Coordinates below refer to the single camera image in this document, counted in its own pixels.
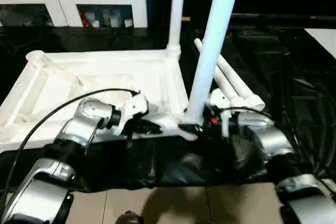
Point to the white plastic table leg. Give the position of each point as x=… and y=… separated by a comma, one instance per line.
x=242, y=86
x=227, y=83
x=177, y=9
x=215, y=35

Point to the small yellow tag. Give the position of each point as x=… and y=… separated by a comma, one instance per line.
x=185, y=19

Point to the grey left robot leg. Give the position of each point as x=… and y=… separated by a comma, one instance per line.
x=127, y=217

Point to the white flat board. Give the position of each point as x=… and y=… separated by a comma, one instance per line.
x=323, y=40

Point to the black work mat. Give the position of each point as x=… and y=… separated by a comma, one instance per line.
x=283, y=77

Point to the black flat screen panel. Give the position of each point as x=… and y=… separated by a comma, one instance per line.
x=283, y=18

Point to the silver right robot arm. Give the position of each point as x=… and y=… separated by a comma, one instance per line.
x=283, y=150

